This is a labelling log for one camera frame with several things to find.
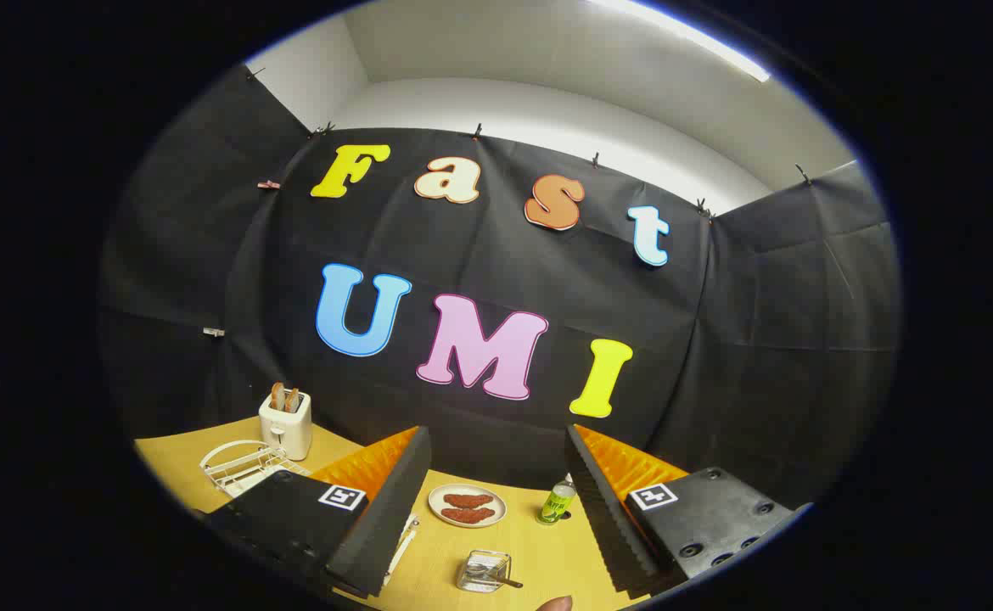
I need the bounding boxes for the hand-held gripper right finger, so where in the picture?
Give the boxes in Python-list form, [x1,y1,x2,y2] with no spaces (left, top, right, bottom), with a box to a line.
[564,423,813,595]

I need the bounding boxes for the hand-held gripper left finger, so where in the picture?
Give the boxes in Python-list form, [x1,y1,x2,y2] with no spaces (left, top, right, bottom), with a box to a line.
[194,426,432,599]

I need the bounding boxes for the metal wire basket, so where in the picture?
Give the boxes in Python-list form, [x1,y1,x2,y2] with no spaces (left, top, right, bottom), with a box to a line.
[456,550,513,593]

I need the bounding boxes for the spoon with dark handle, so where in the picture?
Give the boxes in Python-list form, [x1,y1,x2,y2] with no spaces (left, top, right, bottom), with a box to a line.
[467,562,525,589]

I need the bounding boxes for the white wire dish rack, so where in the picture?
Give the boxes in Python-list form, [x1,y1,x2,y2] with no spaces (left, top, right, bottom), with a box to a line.
[199,440,419,586]

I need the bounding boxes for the white plate with meat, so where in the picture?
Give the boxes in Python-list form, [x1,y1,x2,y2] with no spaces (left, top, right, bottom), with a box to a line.
[428,483,508,529]

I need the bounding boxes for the green label drink bottle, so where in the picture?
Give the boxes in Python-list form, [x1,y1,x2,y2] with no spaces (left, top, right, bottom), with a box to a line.
[536,474,579,526]

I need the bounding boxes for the white toaster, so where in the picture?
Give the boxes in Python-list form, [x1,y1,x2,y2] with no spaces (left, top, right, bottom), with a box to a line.
[259,392,313,461]

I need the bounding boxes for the black backdrop cloth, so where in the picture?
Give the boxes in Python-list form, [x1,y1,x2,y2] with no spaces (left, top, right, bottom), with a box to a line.
[98,64,903,510]

